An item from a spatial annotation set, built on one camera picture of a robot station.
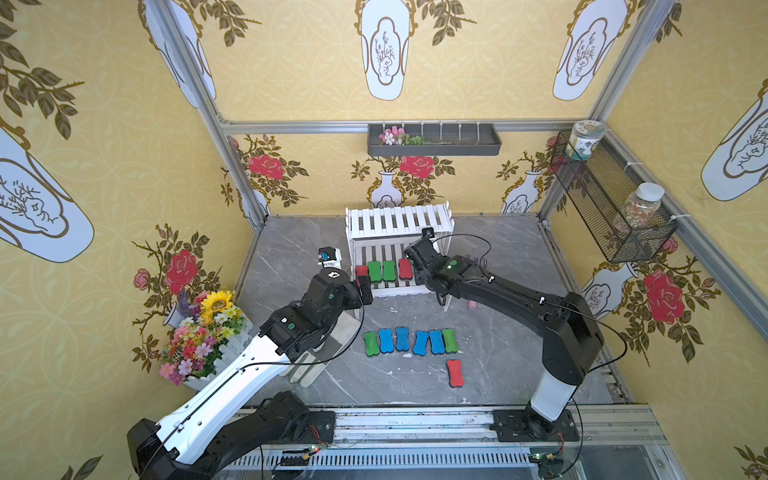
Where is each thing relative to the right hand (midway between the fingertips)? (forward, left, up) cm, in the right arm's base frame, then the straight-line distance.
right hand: (435, 259), depth 90 cm
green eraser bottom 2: (-3, +14, -1) cm, 14 cm away
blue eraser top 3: (-20, +4, -14) cm, 25 cm away
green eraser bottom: (-3, +18, -1) cm, 18 cm away
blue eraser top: (-20, +14, -13) cm, 28 cm away
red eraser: (-5, +22, 0) cm, 22 cm away
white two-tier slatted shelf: (-1, +16, +12) cm, 21 cm away
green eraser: (-21, +18, -13) cm, 31 cm away
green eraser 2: (-19, -5, -14) cm, 24 cm away
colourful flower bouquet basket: (-24, +57, +2) cm, 62 cm away
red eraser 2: (-28, -6, -14) cm, 32 cm away
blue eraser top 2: (-19, +9, -13) cm, 25 cm away
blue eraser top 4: (-20, -1, -14) cm, 24 cm away
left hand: (-14, +24, +10) cm, 30 cm away
